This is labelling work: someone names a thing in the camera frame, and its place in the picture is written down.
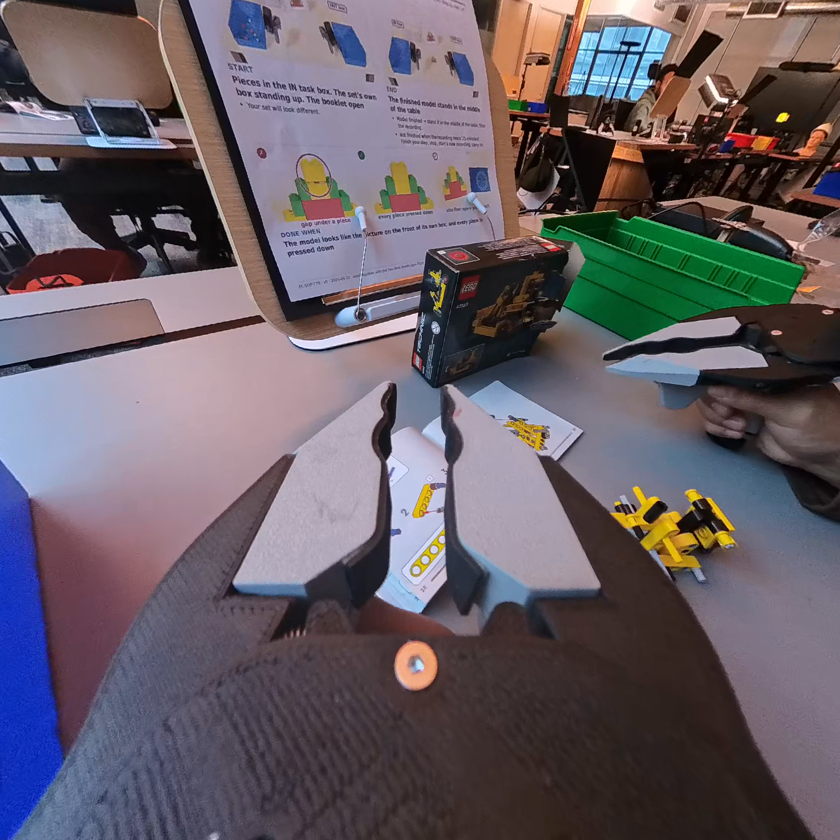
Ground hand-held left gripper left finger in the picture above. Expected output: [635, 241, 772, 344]
[232, 381, 399, 610]

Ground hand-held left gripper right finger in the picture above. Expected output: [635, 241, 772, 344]
[440, 383, 603, 619]

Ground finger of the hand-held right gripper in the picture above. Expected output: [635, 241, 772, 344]
[602, 316, 750, 362]
[605, 345, 770, 411]

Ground lego instruction booklet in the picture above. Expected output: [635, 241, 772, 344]
[374, 381, 584, 614]

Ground blue plastic bin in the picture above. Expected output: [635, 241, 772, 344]
[0, 459, 64, 840]

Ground yellow lego bulldozer model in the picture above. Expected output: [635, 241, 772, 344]
[610, 486, 738, 584]

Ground black lego set box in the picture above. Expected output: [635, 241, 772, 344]
[411, 236, 571, 388]

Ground person's right hand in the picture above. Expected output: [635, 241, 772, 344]
[697, 387, 840, 470]

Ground green plastic bin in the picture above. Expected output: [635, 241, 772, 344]
[540, 210, 807, 341]

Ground black device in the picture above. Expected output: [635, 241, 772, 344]
[646, 202, 798, 262]

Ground orange bag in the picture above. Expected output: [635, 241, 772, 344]
[7, 248, 147, 295]

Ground wooden document stand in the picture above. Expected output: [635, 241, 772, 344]
[159, 0, 521, 352]
[3, 0, 173, 110]

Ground clear acrylic holder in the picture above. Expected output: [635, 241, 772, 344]
[84, 98, 161, 147]

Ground grey office desk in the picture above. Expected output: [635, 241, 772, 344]
[0, 108, 198, 158]

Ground grey table cable cover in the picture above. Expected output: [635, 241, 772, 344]
[0, 300, 166, 367]

